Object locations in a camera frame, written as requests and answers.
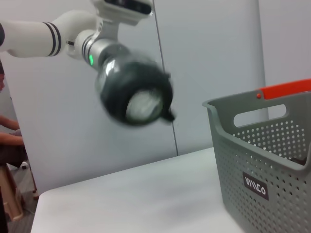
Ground grey perforated storage basket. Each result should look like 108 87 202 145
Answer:
201 91 311 233

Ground orange basket latch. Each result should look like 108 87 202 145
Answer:
255 78 311 100

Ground seated person dark clothes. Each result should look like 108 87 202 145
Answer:
0 62 29 170

